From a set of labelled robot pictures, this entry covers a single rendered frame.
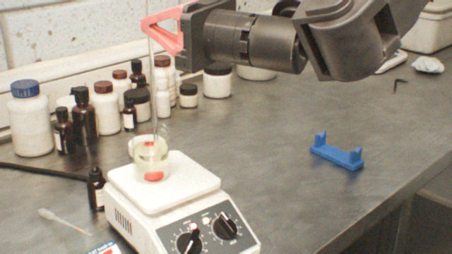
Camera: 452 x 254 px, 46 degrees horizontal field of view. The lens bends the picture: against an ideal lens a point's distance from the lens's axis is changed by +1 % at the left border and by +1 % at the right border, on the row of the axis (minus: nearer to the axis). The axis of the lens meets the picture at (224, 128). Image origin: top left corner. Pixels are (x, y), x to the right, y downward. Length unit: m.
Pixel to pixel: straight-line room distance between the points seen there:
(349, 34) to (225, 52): 0.14
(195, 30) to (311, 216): 0.38
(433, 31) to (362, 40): 1.15
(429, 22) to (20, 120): 1.14
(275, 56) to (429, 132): 0.65
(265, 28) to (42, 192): 0.50
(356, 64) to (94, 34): 0.79
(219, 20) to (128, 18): 0.69
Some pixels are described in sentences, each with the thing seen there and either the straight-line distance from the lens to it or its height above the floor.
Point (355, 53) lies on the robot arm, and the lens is 0.50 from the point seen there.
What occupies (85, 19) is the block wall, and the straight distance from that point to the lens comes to 1.18.
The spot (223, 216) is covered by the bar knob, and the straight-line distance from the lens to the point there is 0.68.
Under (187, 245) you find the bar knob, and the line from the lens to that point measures 0.65.
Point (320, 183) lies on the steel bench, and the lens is 0.90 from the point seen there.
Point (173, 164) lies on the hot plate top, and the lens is 0.76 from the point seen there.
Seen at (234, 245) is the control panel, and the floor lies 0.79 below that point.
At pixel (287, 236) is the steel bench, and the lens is 0.77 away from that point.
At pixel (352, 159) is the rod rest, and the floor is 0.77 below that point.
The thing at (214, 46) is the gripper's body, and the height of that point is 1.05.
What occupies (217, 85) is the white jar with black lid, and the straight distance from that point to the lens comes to 1.20.
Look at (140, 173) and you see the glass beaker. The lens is 0.71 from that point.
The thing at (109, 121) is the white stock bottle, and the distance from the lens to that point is 1.04.
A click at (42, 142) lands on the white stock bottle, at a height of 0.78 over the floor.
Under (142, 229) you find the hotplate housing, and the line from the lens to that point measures 0.68.
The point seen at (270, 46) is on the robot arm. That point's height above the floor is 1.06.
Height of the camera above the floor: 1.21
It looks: 25 degrees down
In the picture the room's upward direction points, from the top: 1 degrees clockwise
